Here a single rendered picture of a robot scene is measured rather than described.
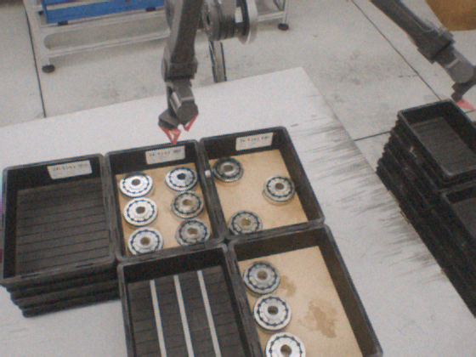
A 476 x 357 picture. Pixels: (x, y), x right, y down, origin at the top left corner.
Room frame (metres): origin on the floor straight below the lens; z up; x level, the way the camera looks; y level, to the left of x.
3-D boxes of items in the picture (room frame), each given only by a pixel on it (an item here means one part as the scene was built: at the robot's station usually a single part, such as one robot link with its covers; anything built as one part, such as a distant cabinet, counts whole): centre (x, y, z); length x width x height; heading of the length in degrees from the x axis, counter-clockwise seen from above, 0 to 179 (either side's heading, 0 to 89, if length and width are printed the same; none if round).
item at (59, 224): (0.77, 0.51, 0.87); 0.40 x 0.30 x 0.11; 18
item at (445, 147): (1.56, -0.91, 0.37); 0.40 x 0.30 x 0.45; 24
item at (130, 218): (0.85, 0.29, 0.86); 0.10 x 0.10 x 0.01
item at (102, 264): (0.77, 0.51, 0.92); 0.40 x 0.30 x 0.02; 18
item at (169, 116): (0.99, 0.18, 1.17); 0.10 x 0.07 x 0.07; 151
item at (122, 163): (0.87, 0.22, 0.87); 0.40 x 0.30 x 0.11; 18
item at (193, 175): (0.99, 0.18, 0.86); 0.10 x 0.10 x 0.01
